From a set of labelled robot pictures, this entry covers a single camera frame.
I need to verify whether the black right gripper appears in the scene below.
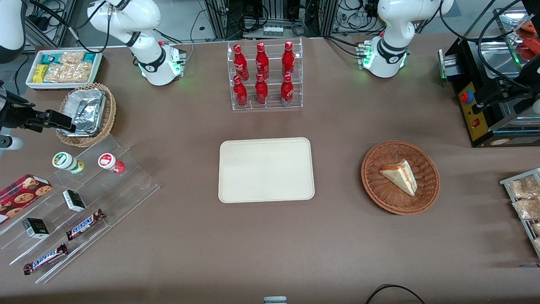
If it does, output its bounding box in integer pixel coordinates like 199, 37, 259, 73
0, 95, 77, 133

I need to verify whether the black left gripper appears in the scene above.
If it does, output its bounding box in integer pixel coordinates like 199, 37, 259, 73
472, 55, 540, 115

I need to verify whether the red gum bottle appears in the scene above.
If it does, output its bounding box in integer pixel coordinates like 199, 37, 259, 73
98, 153, 126, 174

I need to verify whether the cream plastic tray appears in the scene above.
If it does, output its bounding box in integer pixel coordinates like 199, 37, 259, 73
218, 137, 316, 204

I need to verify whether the black oven machine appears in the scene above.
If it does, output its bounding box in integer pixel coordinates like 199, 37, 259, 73
438, 36, 540, 148

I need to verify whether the silver foil container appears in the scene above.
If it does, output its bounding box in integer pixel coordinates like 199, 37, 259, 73
59, 88, 107, 138

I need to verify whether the tan wicker basket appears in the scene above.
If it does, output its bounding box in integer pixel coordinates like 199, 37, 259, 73
56, 83, 117, 148

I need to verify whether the white snack bin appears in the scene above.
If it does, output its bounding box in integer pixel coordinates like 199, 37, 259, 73
25, 49, 104, 90

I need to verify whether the clear bag of crackers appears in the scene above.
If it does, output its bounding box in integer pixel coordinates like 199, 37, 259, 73
59, 51, 85, 66
43, 62, 93, 83

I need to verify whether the red food pack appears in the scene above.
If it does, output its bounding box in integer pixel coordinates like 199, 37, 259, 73
517, 21, 540, 62

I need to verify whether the small black box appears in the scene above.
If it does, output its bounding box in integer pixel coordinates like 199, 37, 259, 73
22, 217, 50, 239
62, 190, 86, 212

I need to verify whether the red cookie box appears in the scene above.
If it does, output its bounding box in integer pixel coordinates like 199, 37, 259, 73
0, 174, 53, 224

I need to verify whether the shiny metal pan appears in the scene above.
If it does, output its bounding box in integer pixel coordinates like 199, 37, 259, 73
493, 8, 540, 72

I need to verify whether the clear bag of pastry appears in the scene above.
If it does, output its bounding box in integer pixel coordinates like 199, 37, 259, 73
508, 175, 540, 200
513, 198, 540, 220

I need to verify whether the clear acrylic stepped stand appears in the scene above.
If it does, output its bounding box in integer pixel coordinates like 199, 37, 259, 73
0, 134, 161, 284

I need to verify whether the snickers chocolate bar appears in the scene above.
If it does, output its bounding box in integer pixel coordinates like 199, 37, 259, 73
23, 243, 68, 275
65, 209, 106, 241

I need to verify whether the wrapped triangle sandwich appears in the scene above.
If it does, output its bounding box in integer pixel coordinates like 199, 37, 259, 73
379, 159, 418, 197

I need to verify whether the round brown wicker basket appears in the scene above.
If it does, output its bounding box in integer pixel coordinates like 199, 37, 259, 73
361, 141, 440, 216

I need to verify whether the red cola bottle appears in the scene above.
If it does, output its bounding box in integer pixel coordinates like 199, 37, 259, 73
255, 42, 270, 80
233, 75, 248, 107
233, 44, 249, 81
255, 73, 268, 105
281, 73, 294, 106
281, 41, 295, 78

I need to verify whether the clear acrylic bottle rack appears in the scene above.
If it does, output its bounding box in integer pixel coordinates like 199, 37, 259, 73
227, 37, 303, 111

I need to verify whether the metal wire tray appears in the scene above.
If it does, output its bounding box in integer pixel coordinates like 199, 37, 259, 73
499, 168, 540, 258

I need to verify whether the black cable loop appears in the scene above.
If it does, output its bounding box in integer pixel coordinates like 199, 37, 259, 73
365, 284, 427, 304

